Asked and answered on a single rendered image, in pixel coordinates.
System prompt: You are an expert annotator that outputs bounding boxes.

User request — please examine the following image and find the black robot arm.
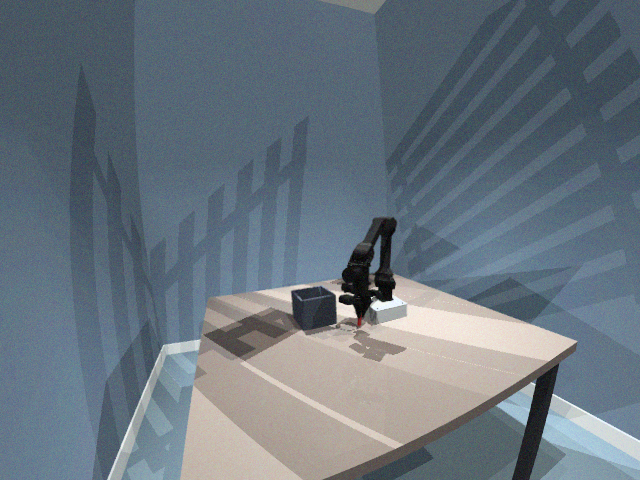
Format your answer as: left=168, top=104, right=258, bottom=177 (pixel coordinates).
left=341, top=216, right=397, bottom=302

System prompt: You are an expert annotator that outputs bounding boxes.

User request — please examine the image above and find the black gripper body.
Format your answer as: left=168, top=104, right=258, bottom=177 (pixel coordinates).
left=339, top=280, right=383, bottom=305

